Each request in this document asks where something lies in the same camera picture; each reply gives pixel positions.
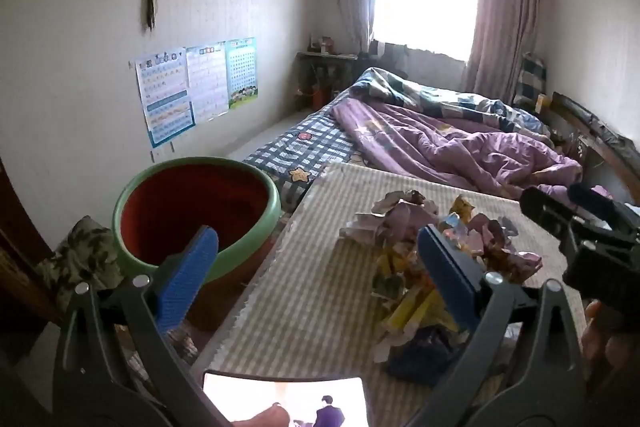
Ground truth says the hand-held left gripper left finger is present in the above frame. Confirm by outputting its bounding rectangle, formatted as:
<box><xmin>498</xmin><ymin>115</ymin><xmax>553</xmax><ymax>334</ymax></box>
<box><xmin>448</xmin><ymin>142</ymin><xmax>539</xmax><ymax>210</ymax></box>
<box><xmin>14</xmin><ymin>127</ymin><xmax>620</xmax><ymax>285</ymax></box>
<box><xmin>52</xmin><ymin>226</ymin><xmax>231</xmax><ymax>427</ymax></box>

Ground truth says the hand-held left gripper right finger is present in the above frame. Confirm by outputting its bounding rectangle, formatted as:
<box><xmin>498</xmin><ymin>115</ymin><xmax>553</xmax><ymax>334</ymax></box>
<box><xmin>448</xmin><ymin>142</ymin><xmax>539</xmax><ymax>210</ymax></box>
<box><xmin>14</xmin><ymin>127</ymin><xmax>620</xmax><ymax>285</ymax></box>
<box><xmin>405</xmin><ymin>223</ymin><xmax>587</xmax><ymax>427</ymax></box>

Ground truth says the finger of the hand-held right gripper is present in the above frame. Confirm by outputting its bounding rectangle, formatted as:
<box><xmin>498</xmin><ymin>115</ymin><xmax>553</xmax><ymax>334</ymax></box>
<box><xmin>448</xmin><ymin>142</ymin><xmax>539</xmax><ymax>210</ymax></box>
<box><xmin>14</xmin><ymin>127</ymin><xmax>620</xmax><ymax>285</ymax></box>
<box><xmin>519</xmin><ymin>186</ymin><xmax>581</xmax><ymax>234</ymax></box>
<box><xmin>567</xmin><ymin>182</ymin><xmax>640</xmax><ymax>233</ymax></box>

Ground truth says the red basin with green rim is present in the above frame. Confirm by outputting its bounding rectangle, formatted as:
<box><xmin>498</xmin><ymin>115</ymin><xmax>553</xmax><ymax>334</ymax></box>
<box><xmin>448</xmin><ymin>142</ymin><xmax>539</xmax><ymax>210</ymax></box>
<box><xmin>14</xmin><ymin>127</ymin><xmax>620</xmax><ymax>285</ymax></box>
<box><xmin>112</xmin><ymin>157</ymin><xmax>282</xmax><ymax>330</ymax></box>

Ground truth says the pile of wrappers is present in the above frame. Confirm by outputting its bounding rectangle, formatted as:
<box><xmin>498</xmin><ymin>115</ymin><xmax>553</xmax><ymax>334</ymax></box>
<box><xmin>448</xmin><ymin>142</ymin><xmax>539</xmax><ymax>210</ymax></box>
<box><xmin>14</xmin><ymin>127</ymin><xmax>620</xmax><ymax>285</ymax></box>
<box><xmin>340</xmin><ymin>189</ymin><xmax>543</xmax><ymax>378</ymax></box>

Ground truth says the person's right hand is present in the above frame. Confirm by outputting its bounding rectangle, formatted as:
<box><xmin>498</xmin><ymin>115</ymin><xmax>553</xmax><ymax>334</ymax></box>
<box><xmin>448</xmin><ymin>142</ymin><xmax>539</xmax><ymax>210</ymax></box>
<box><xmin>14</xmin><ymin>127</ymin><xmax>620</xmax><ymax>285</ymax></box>
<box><xmin>580</xmin><ymin>299</ymin><xmax>640</xmax><ymax>390</ymax></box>

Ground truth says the person's left hand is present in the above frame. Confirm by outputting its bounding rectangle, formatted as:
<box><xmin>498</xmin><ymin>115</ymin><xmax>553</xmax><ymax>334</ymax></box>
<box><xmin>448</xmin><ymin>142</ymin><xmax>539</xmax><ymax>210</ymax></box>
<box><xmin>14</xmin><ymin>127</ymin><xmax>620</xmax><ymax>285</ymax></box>
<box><xmin>232</xmin><ymin>407</ymin><xmax>292</xmax><ymax>427</ymax></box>

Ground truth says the wooden headboard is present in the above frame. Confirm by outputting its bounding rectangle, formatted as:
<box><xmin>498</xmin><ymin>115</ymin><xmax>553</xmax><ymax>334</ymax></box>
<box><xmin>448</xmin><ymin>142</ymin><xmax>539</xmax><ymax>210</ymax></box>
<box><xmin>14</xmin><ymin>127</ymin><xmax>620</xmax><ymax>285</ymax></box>
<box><xmin>537</xmin><ymin>92</ymin><xmax>640</xmax><ymax>202</ymax></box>

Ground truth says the leaf print cushion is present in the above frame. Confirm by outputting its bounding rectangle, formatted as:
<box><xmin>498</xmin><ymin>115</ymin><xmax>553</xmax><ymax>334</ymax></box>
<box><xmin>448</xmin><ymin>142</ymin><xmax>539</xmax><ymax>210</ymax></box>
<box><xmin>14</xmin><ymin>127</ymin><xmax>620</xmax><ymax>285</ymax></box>
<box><xmin>37</xmin><ymin>216</ymin><xmax>123</xmax><ymax>308</ymax></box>

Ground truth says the plaid pillow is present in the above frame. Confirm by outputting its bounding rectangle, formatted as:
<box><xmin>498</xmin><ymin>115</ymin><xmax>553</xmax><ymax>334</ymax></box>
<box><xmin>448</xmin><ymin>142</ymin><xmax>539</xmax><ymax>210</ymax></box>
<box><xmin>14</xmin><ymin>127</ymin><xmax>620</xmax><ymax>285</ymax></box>
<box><xmin>515</xmin><ymin>53</ymin><xmax>547</xmax><ymax>108</ymax></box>

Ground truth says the smartphone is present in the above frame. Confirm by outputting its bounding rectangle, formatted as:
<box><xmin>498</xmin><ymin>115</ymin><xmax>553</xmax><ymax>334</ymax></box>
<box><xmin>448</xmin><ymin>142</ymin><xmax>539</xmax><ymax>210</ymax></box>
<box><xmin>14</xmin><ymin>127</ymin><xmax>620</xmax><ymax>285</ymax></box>
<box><xmin>202</xmin><ymin>371</ymin><xmax>370</xmax><ymax>427</ymax></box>

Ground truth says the purple quilt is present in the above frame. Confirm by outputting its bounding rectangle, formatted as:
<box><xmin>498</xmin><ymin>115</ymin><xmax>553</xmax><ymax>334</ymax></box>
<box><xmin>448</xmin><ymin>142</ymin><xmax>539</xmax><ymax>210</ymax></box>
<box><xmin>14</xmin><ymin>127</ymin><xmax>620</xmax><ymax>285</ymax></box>
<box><xmin>332</xmin><ymin>99</ymin><xmax>583</xmax><ymax>200</ymax></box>

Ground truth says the blue plaid bed sheet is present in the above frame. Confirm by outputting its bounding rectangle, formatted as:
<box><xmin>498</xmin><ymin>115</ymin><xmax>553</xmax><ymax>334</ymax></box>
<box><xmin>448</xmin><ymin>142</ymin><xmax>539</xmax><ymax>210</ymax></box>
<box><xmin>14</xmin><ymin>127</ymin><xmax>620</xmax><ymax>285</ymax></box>
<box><xmin>241</xmin><ymin>89</ymin><xmax>373</xmax><ymax>210</ymax></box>

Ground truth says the pink curtain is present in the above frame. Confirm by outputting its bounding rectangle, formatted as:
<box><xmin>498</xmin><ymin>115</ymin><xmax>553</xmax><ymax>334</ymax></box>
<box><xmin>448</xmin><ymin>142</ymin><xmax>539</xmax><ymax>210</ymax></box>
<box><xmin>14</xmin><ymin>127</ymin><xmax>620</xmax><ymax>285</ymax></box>
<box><xmin>460</xmin><ymin>0</ymin><xmax>553</xmax><ymax>100</ymax></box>

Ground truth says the cluttered wooden side desk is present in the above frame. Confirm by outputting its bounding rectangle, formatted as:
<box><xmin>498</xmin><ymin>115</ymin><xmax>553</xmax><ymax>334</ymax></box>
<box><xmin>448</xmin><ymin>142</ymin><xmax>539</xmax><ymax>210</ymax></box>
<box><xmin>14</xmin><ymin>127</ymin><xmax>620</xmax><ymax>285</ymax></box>
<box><xmin>295</xmin><ymin>36</ymin><xmax>361</xmax><ymax>110</ymax></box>

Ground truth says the blue chart wall poster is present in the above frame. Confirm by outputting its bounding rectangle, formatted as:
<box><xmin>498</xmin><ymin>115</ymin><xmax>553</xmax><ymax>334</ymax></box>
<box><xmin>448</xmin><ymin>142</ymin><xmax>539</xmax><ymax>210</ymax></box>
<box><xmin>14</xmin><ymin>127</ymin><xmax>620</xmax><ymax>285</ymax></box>
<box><xmin>135</xmin><ymin>47</ymin><xmax>196</xmax><ymax>148</ymax></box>

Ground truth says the white chart wall poster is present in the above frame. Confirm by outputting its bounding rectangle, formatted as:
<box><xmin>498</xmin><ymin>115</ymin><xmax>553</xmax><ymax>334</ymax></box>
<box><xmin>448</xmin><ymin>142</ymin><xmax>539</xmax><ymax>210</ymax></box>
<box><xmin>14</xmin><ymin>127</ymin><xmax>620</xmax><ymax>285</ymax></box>
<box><xmin>186</xmin><ymin>41</ymin><xmax>230</xmax><ymax>125</ymax></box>

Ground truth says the green-edged chart wall poster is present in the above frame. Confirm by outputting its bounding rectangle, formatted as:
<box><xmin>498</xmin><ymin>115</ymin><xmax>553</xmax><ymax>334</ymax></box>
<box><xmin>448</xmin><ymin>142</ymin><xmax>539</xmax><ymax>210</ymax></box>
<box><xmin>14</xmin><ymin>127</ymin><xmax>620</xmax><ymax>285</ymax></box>
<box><xmin>225</xmin><ymin>37</ymin><xmax>260</xmax><ymax>110</ymax></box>

